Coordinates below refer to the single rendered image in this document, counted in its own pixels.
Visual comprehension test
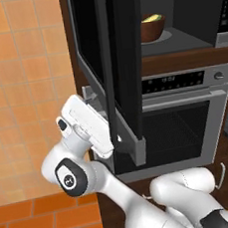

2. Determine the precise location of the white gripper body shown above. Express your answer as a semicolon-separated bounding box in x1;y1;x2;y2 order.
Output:
59;90;116;164

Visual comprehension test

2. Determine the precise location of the black microwave door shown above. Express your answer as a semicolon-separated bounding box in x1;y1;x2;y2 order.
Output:
67;0;157;173

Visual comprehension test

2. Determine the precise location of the black glass oven door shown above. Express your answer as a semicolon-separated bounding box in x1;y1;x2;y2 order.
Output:
107;99;219;184

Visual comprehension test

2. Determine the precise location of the brown bowl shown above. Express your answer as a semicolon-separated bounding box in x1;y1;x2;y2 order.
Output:
138;12;169;45

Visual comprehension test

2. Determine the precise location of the grey microwave turntable plate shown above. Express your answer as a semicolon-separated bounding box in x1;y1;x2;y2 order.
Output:
149;28;175;45

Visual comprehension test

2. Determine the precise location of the yellow corn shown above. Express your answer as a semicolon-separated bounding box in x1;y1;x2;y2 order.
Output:
140;12;165;25

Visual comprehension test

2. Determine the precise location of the black microwave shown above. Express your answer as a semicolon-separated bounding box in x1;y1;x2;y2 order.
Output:
66;0;228;67

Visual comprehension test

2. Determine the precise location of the silver oven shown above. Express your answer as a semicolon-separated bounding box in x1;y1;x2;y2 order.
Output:
80;62;228;188

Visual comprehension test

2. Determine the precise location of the brown wooden cabinet housing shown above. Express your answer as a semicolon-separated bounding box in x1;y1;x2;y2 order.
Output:
58;0;228;228

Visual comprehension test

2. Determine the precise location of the dark oven knob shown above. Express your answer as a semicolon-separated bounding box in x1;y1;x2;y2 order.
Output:
212;71;226;82

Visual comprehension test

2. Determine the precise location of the black microwave door handle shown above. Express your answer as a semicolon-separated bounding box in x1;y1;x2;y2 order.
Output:
93;0;123;148

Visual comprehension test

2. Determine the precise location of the silver oven door handle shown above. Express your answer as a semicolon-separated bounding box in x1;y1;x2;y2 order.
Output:
139;89;228;114

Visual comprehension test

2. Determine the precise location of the silver cabinet handle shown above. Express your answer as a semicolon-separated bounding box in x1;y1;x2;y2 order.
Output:
213;161;228;189

